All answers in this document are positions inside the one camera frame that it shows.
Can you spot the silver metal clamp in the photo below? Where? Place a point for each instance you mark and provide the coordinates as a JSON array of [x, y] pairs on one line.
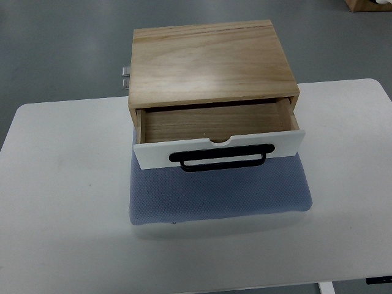
[[125, 77]]

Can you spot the white table leg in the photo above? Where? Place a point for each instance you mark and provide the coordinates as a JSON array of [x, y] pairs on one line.
[[326, 288]]

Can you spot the blue mesh mat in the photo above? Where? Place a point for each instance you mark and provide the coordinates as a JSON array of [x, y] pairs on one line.
[[193, 180]]

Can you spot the cardboard box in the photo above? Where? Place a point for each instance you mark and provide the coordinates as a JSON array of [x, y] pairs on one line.
[[367, 6]]

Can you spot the wooden drawer cabinet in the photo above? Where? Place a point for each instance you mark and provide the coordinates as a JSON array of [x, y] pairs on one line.
[[208, 64]]

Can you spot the black table control panel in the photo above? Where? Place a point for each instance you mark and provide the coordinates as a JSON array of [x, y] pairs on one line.
[[379, 280]]

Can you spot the white drawer black handle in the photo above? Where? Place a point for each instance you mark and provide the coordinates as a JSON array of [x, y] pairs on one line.
[[215, 136]]

